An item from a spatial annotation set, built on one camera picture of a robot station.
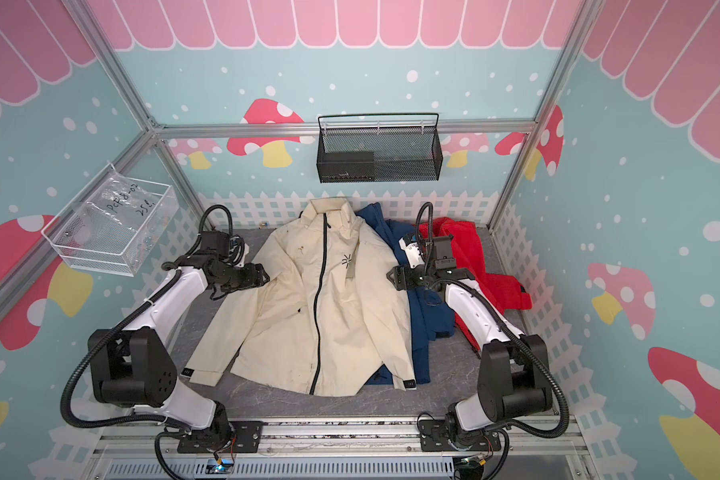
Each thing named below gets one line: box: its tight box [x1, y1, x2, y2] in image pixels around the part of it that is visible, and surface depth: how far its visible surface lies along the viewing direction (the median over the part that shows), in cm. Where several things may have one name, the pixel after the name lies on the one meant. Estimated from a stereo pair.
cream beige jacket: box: [184, 197, 417, 397], surface depth 91 cm
